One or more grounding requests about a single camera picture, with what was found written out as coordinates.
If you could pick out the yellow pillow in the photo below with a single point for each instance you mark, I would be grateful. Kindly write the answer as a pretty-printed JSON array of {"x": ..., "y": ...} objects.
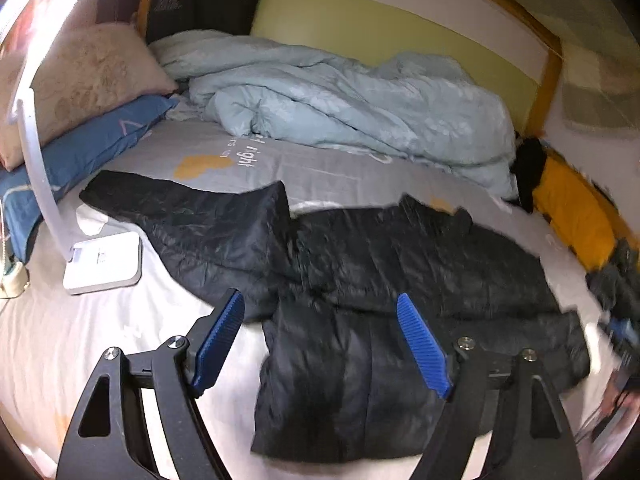
[{"x": 575, "y": 210}]

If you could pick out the small white object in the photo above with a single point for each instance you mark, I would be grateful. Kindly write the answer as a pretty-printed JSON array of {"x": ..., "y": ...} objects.
[{"x": 12, "y": 282}]

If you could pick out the checked patchwork canopy cloth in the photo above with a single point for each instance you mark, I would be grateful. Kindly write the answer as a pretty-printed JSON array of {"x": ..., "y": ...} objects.
[{"x": 590, "y": 60}]

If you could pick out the black puffer jacket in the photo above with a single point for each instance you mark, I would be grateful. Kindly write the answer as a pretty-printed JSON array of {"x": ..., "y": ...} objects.
[{"x": 400, "y": 270}]

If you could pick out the dark grey jeans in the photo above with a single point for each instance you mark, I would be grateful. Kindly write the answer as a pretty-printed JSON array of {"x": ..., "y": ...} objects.
[{"x": 617, "y": 280}]

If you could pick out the blue pillow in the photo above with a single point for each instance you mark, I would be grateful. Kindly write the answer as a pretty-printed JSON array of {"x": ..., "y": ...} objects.
[{"x": 90, "y": 150}]

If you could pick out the small black garment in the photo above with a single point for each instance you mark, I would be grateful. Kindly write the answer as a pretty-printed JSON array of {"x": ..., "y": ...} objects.
[{"x": 529, "y": 170}]

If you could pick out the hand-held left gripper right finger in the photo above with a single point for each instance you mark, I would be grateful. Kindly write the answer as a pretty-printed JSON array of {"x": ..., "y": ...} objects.
[{"x": 422, "y": 345}]

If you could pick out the wooden bed frame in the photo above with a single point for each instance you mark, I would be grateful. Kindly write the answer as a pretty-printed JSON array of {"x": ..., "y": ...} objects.
[{"x": 547, "y": 85}]

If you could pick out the white desk lamp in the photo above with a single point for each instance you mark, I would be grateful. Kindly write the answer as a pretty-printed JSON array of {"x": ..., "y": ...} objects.
[{"x": 105, "y": 260}]

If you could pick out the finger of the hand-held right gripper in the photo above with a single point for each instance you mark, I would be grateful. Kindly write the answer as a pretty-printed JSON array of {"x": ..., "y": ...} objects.
[{"x": 626, "y": 335}]

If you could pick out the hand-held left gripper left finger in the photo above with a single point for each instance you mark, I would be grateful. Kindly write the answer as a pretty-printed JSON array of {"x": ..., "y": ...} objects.
[{"x": 220, "y": 340}]

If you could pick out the pink pillow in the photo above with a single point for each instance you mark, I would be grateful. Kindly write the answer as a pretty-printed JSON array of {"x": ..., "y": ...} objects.
[{"x": 85, "y": 80}]

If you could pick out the light blue duvet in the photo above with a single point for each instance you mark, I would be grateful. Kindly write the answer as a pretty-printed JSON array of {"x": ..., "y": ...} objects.
[{"x": 350, "y": 105}]

